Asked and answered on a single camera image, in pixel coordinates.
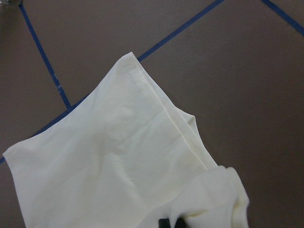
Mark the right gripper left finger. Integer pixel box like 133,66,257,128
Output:
158,218,170,228

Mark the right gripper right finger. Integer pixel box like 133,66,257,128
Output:
175,218,185,228

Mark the cream long-sleeve cat shirt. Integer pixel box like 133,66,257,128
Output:
4,53,249,228

